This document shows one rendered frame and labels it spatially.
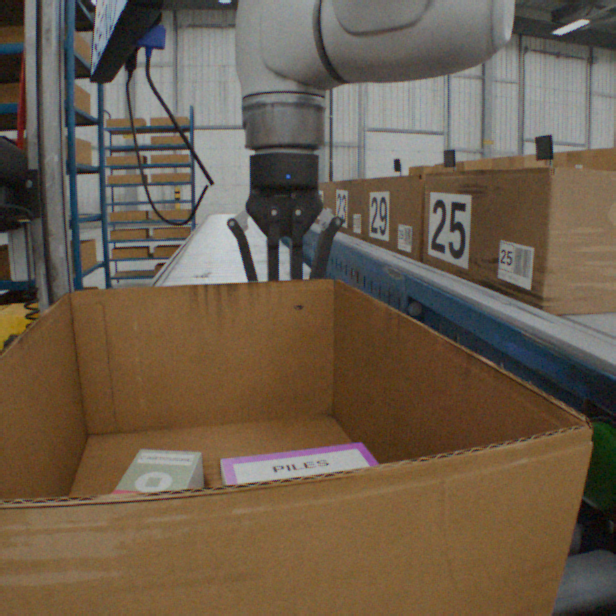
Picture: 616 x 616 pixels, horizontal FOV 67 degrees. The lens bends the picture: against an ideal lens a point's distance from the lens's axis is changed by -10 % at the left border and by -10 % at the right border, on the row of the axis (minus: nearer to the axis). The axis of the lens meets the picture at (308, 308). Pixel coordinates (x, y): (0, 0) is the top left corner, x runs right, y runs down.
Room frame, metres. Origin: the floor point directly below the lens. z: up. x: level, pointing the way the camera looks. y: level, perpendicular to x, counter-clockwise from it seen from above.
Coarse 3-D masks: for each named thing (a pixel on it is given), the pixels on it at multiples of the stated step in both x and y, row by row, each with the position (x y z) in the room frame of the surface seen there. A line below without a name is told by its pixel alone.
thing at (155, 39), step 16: (96, 0) 1.03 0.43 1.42; (128, 0) 0.62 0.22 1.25; (144, 0) 0.62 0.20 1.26; (160, 0) 0.64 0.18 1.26; (128, 16) 0.66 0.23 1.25; (144, 16) 0.66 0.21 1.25; (160, 16) 0.75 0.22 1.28; (112, 32) 0.73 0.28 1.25; (128, 32) 0.72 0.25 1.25; (144, 32) 0.73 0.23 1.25; (160, 32) 0.78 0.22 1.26; (112, 48) 0.80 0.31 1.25; (128, 48) 0.81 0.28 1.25; (160, 48) 0.78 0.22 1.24; (96, 64) 0.92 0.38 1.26; (112, 64) 0.89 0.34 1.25; (128, 64) 0.91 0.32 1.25; (96, 80) 1.01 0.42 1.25; (112, 80) 1.03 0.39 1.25; (128, 80) 0.92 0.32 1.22; (128, 96) 0.92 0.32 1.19; (160, 96) 0.78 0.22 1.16; (176, 128) 0.79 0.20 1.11; (144, 176) 0.89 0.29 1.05; (208, 176) 0.79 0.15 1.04; (176, 224) 0.85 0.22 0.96
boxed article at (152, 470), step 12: (144, 456) 0.38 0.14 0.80; (156, 456) 0.38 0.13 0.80; (168, 456) 0.38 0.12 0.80; (180, 456) 0.38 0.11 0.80; (192, 456) 0.38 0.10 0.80; (132, 468) 0.36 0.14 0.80; (144, 468) 0.36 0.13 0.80; (156, 468) 0.36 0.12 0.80; (168, 468) 0.36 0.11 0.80; (180, 468) 0.36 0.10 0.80; (192, 468) 0.36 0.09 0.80; (132, 480) 0.34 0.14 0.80; (144, 480) 0.34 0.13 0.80; (156, 480) 0.34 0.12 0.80; (168, 480) 0.34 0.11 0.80; (180, 480) 0.34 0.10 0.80; (192, 480) 0.35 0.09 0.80; (120, 492) 0.32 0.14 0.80; (132, 492) 0.32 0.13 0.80
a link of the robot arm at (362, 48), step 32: (352, 0) 0.44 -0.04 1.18; (384, 0) 0.42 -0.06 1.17; (416, 0) 0.41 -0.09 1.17; (448, 0) 0.41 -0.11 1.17; (480, 0) 0.40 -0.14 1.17; (512, 0) 0.44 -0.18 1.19; (320, 32) 0.48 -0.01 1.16; (352, 32) 0.46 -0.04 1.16; (384, 32) 0.44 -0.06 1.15; (416, 32) 0.43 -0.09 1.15; (448, 32) 0.42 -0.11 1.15; (480, 32) 0.41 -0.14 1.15; (352, 64) 0.48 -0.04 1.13; (384, 64) 0.46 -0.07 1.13; (416, 64) 0.45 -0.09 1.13; (448, 64) 0.44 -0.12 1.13; (480, 64) 0.46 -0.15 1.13
